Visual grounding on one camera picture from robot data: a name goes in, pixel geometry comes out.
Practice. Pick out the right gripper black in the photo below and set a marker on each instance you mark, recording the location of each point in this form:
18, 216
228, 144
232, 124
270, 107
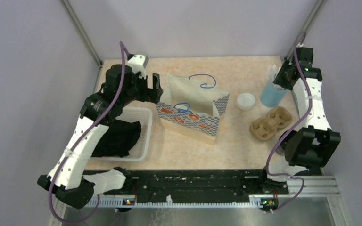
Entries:
279, 80

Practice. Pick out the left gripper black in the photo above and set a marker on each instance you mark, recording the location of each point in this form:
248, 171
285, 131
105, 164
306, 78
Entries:
156, 92

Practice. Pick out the paper bag blue checkered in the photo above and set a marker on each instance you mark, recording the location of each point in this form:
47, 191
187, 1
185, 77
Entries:
206, 103

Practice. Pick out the white cup lid stack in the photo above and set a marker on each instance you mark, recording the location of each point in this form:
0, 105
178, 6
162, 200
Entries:
245, 101

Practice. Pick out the stack of dark cups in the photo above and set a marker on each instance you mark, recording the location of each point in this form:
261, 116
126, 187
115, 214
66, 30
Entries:
280, 150

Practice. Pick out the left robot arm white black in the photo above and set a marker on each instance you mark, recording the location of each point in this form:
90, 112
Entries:
98, 121

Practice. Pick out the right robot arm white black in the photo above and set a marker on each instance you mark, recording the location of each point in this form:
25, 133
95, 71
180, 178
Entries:
311, 142

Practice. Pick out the white plastic basket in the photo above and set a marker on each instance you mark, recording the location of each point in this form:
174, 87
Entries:
140, 150

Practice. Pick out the blue straw holder cup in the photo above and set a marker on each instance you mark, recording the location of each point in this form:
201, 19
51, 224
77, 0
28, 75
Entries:
272, 95

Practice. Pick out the brown pulp cup carrier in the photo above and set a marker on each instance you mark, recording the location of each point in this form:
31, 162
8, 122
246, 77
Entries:
266, 127

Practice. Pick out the black cloth in basket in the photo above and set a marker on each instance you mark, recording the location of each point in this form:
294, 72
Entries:
120, 138

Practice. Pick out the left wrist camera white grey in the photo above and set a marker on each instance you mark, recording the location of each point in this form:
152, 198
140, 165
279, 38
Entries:
138, 62

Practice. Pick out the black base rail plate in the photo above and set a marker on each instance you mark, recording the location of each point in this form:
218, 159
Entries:
199, 186

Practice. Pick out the white slotted cable duct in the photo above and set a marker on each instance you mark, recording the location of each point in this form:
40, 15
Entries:
128, 203

